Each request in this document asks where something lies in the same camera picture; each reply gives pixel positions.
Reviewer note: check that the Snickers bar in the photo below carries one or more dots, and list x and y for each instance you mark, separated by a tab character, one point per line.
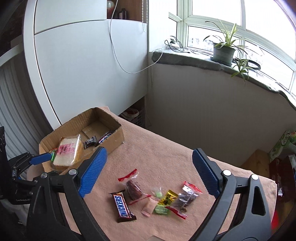
124	213

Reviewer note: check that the dark red box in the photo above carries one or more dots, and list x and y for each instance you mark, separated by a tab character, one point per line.
282	171

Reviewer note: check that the wooden shelf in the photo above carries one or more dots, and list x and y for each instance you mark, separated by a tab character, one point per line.
135	10

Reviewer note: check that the cardboard box on floor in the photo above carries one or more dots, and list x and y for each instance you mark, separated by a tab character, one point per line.
258	163

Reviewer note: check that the pink table cloth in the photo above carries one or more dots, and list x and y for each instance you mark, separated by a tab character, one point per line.
160	163

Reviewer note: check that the pink candy packet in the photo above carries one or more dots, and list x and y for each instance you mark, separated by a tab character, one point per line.
150	206

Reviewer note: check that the small green tablet candy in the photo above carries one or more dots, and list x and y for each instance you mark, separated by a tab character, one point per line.
157	192

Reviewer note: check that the laundry basket under cabinet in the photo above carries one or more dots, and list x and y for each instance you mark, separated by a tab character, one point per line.
134	116

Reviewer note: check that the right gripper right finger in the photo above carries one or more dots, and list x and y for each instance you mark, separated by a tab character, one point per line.
251	220

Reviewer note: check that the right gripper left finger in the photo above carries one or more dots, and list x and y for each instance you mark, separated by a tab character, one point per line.
46	218

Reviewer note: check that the white bread packet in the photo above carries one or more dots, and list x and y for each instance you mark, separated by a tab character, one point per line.
68	151

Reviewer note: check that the dark windowsill cover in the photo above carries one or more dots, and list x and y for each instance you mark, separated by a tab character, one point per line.
257	78

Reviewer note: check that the black patterned candy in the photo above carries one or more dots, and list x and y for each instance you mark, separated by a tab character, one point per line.
90	142

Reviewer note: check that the small trailing plant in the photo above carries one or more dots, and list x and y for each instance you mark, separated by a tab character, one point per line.
243	68

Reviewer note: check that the green mint packet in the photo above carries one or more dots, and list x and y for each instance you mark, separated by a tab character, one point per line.
161	210

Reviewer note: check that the green gift bag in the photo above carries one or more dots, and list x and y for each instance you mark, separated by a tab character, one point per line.
286	144

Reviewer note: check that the window frame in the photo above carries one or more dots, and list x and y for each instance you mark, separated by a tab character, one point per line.
261	31

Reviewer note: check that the dried fruit red-edged bag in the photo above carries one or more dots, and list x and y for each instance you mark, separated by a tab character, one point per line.
179	206

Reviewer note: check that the yellow candy packet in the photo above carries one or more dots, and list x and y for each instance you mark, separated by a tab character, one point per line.
168	199

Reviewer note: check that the dark date snack bag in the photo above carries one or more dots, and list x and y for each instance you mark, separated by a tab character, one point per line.
134	192

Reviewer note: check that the green candy packet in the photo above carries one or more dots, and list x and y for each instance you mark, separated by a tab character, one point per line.
53	154

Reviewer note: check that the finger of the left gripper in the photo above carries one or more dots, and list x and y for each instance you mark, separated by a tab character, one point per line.
35	160

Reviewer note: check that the white cabinet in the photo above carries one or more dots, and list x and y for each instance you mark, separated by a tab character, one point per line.
78	59

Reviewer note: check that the potted spider plant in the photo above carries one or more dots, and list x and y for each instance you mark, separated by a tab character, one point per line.
225	45

